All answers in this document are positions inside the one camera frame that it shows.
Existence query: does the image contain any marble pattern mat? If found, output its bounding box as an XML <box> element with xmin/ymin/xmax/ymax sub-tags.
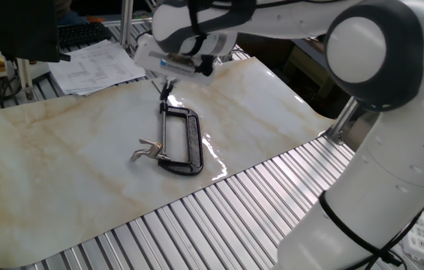
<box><xmin>0</xmin><ymin>55</ymin><xmax>335</xmax><ymax>269</ymax></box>

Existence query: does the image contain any black C-clamp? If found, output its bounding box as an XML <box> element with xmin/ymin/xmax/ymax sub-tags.
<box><xmin>158</xmin><ymin>100</ymin><xmax>205</xmax><ymax>176</ymax></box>

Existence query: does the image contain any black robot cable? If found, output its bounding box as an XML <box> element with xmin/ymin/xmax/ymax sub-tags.
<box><xmin>318</xmin><ymin>190</ymin><xmax>423</xmax><ymax>270</ymax></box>

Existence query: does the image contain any black keyboard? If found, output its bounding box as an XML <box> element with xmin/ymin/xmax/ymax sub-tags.
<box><xmin>56</xmin><ymin>21</ymin><xmax>113</xmax><ymax>48</ymax></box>

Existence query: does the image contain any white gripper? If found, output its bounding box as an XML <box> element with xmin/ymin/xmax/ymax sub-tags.
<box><xmin>133</xmin><ymin>33</ymin><xmax>218</xmax><ymax>102</ymax></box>

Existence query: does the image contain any black monitor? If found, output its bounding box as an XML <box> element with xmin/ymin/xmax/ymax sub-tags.
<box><xmin>0</xmin><ymin>0</ymin><xmax>72</xmax><ymax>63</ymax></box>

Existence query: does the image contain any stack of printed papers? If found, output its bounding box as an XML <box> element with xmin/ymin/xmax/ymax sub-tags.
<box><xmin>48</xmin><ymin>39</ymin><xmax>147</xmax><ymax>97</ymax></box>

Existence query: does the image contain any aluminium frame post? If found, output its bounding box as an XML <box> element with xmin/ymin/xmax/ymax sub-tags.
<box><xmin>323</xmin><ymin>96</ymin><xmax>361</xmax><ymax>146</ymax></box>
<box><xmin>16</xmin><ymin>58</ymin><xmax>35</xmax><ymax>101</ymax></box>
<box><xmin>119</xmin><ymin>0</ymin><xmax>134</xmax><ymax>47</ymax></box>

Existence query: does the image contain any white power strip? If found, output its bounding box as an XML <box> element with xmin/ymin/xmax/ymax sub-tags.
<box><xmin>401</xmin><ymin>212</ymin><xmax>424</xmax><ymax>262</ymax></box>

